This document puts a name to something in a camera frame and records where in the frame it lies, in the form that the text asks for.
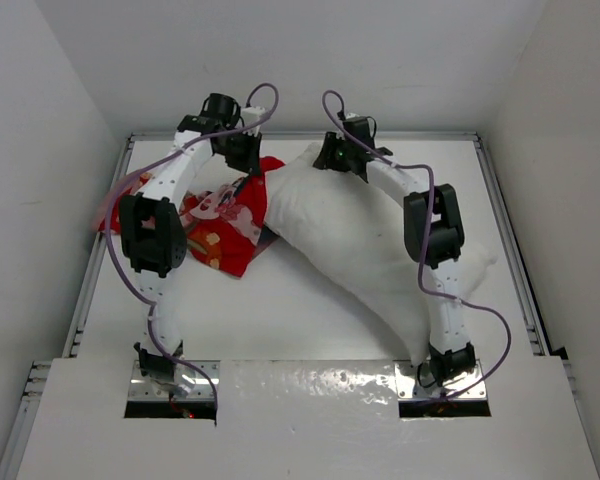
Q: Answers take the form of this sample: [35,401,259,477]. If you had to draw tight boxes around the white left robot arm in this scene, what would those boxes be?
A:
[119,93,271,399]

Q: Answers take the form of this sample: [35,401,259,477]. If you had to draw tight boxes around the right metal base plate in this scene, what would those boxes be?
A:
[394,361,488,402]

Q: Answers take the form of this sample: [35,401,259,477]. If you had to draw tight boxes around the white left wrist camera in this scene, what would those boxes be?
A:
[241,106,270,137]

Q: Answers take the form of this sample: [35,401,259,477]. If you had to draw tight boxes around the white pillow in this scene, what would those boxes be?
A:
[264,140,499,371]

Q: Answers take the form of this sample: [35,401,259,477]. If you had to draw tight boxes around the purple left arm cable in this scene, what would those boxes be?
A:
[102,82,281,416]

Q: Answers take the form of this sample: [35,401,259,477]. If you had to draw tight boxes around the metal base plate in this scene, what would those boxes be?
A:
[394,361,488,402]
[127,360,219,402]

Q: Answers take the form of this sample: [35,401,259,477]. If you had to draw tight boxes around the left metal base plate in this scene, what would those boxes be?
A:
[127,360,219,402]

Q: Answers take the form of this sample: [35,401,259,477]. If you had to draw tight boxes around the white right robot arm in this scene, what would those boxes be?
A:
[314,111,476,387]

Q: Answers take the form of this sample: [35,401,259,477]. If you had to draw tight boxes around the aluminium table frame rail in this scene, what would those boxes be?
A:
[474,135,551,356]

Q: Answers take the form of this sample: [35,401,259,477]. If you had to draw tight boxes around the red patterned pillowcase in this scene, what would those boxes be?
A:
[92,155,287,279]

